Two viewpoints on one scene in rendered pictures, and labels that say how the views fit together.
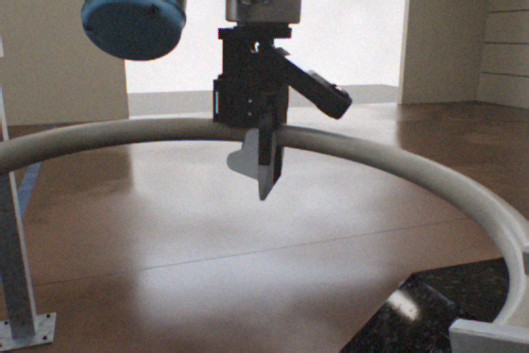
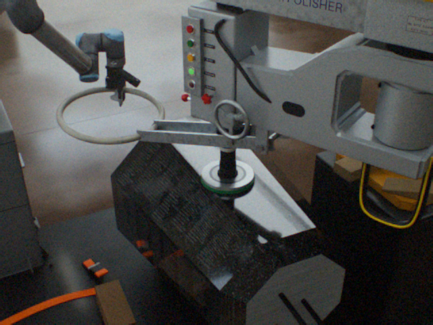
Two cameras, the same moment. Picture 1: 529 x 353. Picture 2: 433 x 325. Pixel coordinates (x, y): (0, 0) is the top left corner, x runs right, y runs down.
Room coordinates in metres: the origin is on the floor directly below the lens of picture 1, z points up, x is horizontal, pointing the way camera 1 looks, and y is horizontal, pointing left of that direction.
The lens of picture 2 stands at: (-1.93, -0.17, 2.09)
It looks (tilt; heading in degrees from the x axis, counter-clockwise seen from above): 33 degrees down; 353
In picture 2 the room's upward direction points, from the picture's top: straight up
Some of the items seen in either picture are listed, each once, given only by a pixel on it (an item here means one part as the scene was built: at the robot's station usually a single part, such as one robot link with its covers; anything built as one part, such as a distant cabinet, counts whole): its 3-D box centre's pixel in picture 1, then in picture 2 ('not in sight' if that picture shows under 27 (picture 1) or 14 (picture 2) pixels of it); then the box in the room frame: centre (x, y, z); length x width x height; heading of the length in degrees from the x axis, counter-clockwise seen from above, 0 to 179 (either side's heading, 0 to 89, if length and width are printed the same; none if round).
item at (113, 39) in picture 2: not in sight; (114, 42); (0.59, 0.00, 1.18); 0.10 x 0.09 x 0.12; 90
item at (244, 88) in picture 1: (255, 76); (116, 76); (0.60, 0.01, 1.01); 0.09 x 0.08 x 0.12; 76
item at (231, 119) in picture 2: not in sight; (237, 116); (-0.24, -0.45, 1.20); 0.15 x 0.10 x 0.15; 47
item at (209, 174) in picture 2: not in sight; (227, 174); (-0.07, -0.44, 0.84); 0.21 x 0.21 x 0.01
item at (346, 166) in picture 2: not in sight; (358, 164); (-0.02, -1.02, 0.81); 0.20 x 0.10 x 0.05; 117
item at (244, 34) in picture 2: not in sight; (247, 69); (-0.13, -0.50, 1.32); 0.36 x 0.22 x 0.45; 47
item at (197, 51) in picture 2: not in sight; (193, 56); (-0.11, -0.31, 1.37); 0.08 x 0.03 x 0.28; 47
